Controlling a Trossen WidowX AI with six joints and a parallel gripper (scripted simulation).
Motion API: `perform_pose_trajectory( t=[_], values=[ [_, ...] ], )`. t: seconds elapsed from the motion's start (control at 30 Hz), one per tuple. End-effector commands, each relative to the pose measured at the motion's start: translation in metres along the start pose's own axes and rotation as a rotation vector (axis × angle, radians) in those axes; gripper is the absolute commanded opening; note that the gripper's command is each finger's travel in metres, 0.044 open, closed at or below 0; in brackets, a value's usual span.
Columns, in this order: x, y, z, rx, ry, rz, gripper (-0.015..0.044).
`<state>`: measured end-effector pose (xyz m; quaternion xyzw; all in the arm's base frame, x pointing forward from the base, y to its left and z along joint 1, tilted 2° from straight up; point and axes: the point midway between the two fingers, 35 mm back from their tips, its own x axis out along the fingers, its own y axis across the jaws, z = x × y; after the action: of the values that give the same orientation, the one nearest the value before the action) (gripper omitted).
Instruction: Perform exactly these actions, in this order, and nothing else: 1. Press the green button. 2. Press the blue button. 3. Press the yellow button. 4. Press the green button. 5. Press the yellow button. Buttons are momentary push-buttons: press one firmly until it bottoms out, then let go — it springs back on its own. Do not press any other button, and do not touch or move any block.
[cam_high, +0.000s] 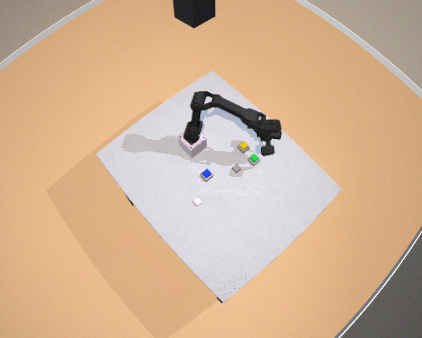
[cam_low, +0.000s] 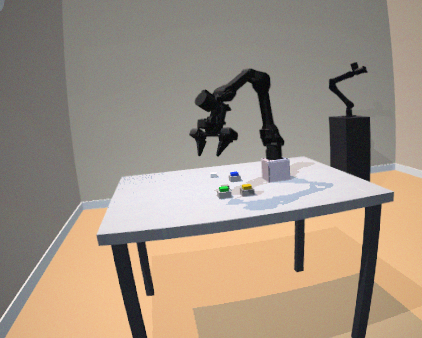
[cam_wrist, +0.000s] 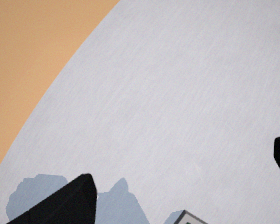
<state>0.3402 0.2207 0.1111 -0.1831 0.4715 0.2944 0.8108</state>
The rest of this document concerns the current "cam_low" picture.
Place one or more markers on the green button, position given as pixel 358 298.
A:
pixel 224 193

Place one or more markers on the blue button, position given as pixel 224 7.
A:
pixel 234 177

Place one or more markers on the yellow button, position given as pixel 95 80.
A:
pixel 247 190

